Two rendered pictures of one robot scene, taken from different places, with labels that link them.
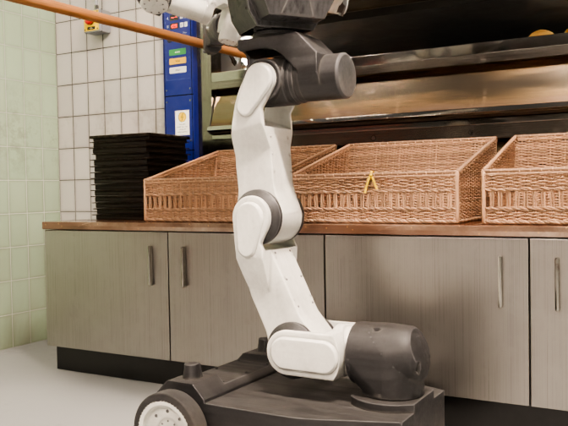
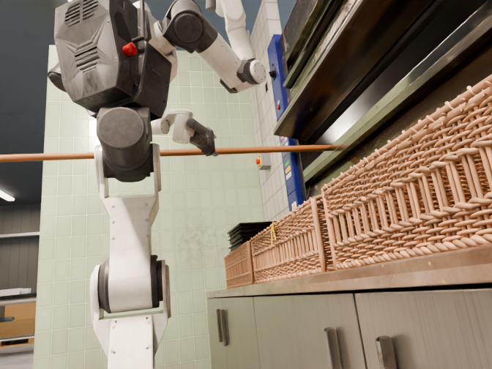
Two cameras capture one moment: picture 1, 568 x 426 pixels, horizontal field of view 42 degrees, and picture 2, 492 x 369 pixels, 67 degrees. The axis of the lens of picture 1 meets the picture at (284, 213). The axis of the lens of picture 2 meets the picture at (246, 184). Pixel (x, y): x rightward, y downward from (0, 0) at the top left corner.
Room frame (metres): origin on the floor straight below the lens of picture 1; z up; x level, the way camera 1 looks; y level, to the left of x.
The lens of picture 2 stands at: (1.48, -0.94, 0.56)
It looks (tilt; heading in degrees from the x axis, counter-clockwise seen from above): 16 degrees up; 47
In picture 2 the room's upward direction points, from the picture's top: 6 degrees counter-clockwise
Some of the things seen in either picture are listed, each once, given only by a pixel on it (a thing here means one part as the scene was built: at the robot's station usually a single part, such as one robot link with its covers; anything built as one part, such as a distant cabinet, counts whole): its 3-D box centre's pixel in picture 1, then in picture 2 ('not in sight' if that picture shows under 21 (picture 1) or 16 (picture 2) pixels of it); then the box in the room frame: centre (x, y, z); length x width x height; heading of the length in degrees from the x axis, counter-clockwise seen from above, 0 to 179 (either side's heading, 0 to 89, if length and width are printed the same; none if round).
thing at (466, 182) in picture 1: (395, 177); (352, 223); (2.42, -0.37, 0.72); 0.56 x 0.49 x 0.28; 61
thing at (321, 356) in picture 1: (319, 347); not in sight; (1.87, -0.08, 0.28); 0.21 x 0.20 x 0.13; 60
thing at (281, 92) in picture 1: (277, 83); (129, 157); (1.93, 0.01, 0.97); 0.14 x 0.13 x 0.12; 150
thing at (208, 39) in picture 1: (216, 31); (200, 138); (2.34, 0.20, 1.19); 0.12 x 0.10 x 0.13; 25
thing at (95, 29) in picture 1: (96, 22); (263, 161); (3.36, 0.83, 1.46); 0.10 x 0.07 x 0.10; 60
